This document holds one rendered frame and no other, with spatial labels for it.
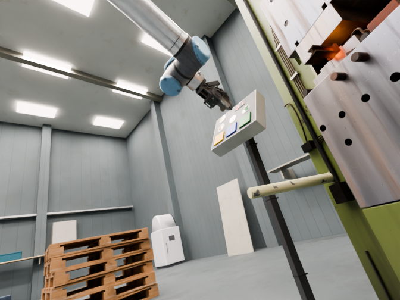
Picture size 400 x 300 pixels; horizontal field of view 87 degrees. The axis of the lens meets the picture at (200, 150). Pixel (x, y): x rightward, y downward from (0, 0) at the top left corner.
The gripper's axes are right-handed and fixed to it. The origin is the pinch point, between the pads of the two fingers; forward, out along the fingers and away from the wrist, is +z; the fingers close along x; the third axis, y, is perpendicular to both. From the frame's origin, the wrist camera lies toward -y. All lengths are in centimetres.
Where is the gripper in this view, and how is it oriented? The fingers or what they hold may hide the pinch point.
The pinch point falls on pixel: (230, 106)
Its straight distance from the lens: 109.9
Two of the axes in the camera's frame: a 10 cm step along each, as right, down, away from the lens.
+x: 6.2, -4.4, -6.5
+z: 7.7, 5.2, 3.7
